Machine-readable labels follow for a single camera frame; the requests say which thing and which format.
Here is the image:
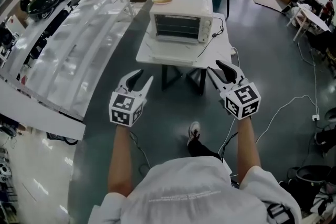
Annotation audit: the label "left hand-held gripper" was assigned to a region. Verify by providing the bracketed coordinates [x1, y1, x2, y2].
[108, 68, 154, 129]

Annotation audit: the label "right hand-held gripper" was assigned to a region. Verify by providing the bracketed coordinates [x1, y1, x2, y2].
[206, 59, 262, 121]

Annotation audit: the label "glass toaster oven door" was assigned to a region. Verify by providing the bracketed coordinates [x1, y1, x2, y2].
[150, 38, 198, 65]

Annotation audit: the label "white toaster oven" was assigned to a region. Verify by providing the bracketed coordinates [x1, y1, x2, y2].
[149, 0, 214, 45]

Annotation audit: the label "person's right forearm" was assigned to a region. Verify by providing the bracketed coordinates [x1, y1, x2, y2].
[236, 115, 264, 185]

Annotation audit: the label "person's left forearm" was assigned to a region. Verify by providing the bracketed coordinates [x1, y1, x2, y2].
[108, 123, 138, 198]

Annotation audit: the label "small white table black legs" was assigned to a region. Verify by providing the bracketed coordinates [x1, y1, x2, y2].
[135, 12, 237, 97]

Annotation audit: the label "person's white sneaker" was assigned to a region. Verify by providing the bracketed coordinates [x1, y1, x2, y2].
[187, 121, 202, 147]

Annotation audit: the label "white shelf rack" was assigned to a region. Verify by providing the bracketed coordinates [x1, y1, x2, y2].
[0, 0, 144, 141]

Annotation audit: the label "person's black trouser leg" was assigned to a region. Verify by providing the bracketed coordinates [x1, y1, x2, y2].
[187, 138, 223, 163]

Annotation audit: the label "white round table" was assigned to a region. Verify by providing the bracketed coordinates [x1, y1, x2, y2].
[286, 2, 332, 43]

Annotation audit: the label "person's white shirt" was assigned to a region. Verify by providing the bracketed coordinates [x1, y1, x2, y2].
[87, 155, 303, 224]

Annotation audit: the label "black wok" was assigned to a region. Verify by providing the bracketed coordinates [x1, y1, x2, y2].
[27, 0, 63, 22]

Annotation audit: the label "black bucket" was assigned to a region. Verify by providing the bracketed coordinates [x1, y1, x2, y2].
[295, 164, 333, 185]

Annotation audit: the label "black power cable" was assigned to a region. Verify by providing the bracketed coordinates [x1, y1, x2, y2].
[197, 17, 225, 58]

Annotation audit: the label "white floor cable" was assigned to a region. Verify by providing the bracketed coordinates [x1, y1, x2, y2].
[217, 94, 320, 161]

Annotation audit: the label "black strap buckle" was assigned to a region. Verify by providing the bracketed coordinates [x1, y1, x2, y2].
[266, 202, 292, 224]

